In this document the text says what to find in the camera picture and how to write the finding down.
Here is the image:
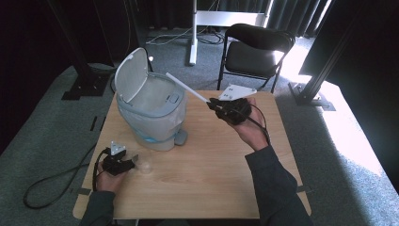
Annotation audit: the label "white metal stand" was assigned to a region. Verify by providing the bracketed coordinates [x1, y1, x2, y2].
[188, 0, 275, 67]

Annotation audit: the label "clear plastic cup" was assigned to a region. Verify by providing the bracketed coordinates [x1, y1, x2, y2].
[137, 154, 154, 175]

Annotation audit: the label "black metal stand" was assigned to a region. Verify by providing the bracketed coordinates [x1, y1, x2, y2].
[287, 8, 361, 112]
[46, 0, 111, 102]

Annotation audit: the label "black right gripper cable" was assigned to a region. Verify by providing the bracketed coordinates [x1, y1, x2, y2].
[247, 103, 272, 146]

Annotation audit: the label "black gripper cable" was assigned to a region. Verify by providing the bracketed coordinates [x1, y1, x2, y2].
[247, 103, 272, 146]
[23, 142, 111, 210]

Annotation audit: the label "grey pedal trash bin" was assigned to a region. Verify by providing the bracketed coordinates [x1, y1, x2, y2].
[114, 47, 189, 152]

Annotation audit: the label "white plastic tube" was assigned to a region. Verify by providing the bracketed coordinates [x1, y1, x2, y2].
[165, 72, 211, 104]

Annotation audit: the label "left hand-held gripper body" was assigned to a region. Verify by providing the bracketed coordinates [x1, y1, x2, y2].
[101, 140, 136, 176]

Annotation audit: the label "person's left hand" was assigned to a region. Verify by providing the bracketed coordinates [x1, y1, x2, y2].
[95, 161, 127, 193]

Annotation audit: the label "person's right hand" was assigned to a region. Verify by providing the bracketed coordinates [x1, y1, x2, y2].
[228, 97, 271, 153]

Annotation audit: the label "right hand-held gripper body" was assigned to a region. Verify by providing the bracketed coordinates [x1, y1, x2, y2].
[210, 83, 258, 125]

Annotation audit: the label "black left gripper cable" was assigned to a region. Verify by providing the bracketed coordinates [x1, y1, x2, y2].
[23, 142, 111, 210]

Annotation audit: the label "black folding chair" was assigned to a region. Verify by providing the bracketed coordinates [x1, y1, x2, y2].
[216, 23, 296, 94]

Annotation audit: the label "dark curtain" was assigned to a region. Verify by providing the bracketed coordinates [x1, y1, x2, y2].
[137, 0, 332, 38]

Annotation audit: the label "floor cables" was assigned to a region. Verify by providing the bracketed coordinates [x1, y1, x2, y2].
[145, 25, 228, 47]

